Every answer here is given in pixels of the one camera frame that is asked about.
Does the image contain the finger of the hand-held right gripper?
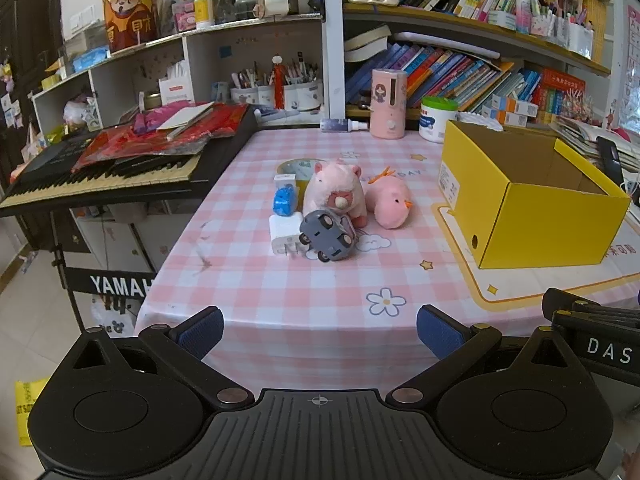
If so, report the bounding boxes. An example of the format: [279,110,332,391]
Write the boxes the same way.
[542,287,640,319]
[551,309,640,378]

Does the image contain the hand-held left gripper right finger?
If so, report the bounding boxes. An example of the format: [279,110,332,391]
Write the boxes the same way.
[385,304,581,409]

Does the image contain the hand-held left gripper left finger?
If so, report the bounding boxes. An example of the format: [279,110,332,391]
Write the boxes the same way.
[71,306,256,409]

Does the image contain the yellow cardboard box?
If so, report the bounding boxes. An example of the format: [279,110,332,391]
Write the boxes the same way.
[438,120,632,271]

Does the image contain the white charger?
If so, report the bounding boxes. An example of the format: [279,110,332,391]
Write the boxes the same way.
[269,211,308,258]

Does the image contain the pink chick plush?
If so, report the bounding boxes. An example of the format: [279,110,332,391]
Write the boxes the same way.
[365,167,415,231]

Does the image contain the grey toy car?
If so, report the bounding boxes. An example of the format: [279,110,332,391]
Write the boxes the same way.
[298,210,357,263]

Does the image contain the blue toy car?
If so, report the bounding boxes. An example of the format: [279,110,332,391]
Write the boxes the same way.
[272,185,297,217]

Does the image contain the small white box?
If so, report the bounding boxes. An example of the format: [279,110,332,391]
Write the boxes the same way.
[273,173,299,198]

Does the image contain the pink bear plush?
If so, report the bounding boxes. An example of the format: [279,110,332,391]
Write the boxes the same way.
[303,158,371,228]

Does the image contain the yellow tape roll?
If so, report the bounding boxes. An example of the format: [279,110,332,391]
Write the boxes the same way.
[278,158,326,196]

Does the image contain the orange-bordered desk mat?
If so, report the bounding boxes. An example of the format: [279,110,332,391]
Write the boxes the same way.
[432,202,640,308]

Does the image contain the black keyboard stand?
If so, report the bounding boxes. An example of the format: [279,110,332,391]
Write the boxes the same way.
[50,210,156,331]

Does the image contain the pink checked tablecloth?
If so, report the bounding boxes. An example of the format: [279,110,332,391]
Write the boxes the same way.
[134,127,640,391]

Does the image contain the white floor cabinet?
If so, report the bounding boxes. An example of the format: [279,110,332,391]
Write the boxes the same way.
[70,202,201,281]

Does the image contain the black smartphone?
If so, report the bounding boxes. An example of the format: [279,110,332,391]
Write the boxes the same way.
[597,136,626,191]

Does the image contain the pile of papers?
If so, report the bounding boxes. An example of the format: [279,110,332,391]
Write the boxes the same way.
[550,115,640,171]

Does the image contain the black electronic keyboard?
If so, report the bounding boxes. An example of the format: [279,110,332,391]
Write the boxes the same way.
[0,105,258,218]

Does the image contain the yellow plastic bag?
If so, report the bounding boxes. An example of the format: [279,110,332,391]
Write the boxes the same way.
[14,380,38,446]

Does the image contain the stack of small medicine boxes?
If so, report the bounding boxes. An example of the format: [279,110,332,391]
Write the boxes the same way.
[482,92,538,128]

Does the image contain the red plastic bags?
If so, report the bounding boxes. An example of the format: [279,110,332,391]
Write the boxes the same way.
[72,102,251,173]

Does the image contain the white jar green lid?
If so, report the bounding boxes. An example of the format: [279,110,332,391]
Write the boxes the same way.
[419,96,459,144]

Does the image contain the red boxed book set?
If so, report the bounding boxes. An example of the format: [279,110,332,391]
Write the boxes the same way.
[515,67,588,116]

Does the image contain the beige card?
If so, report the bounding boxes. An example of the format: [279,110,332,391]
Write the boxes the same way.
[157,102,216,133]

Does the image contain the pink humidifier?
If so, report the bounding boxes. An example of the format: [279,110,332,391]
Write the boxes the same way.
[370,67,408,139]

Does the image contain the small glue bottle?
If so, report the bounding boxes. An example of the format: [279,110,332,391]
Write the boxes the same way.
[320,117,370,132]

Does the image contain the white box red label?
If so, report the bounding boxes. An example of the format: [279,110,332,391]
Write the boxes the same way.
[159,62,195,106]

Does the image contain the clear plastic bag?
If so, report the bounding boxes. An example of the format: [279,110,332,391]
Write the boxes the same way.
[62,97,103,131]

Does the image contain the row of leaning picture books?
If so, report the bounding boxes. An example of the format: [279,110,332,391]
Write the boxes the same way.
[345,42,516,111]

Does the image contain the white pen organizer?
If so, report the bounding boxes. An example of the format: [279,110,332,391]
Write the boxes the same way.
[230,80,323,111]

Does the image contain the row of shelf pen cups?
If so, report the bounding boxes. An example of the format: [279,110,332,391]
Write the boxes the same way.
[530,0,596,58]

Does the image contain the white shelf unit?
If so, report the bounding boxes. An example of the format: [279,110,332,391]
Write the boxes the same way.
[32,14,326,133]

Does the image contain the white rolled paper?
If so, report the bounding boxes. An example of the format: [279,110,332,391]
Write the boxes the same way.
[392,30,501,58]

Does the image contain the wooden bookshelf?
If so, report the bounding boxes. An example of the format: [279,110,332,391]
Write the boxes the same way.
[322,0,616,123]

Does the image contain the blue packet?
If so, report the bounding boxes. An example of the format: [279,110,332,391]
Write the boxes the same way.
[72,45,111,73]

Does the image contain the stacked thick books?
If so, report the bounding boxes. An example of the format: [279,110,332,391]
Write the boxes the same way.
[344,25,393,63]

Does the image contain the pink packet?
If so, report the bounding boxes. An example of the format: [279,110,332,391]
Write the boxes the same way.
[172,0,198,33]

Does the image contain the white bottle yellow label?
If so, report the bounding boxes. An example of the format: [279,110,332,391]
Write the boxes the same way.
[193,0,216,29]

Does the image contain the fortune god figure box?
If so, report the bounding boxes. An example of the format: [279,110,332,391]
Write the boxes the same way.
[102,0,161,53]

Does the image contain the dark wooden door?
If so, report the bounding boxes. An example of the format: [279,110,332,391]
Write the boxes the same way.
[0,0,63,196]

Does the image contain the white charging cable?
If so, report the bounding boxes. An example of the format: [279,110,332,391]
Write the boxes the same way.
[620,180,640,211]

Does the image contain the wall chart poster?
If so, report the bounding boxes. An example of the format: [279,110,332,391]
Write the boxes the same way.
[625,2,640,136]

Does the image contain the white light switch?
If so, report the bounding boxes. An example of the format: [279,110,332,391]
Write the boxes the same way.
[70,5,97,30]

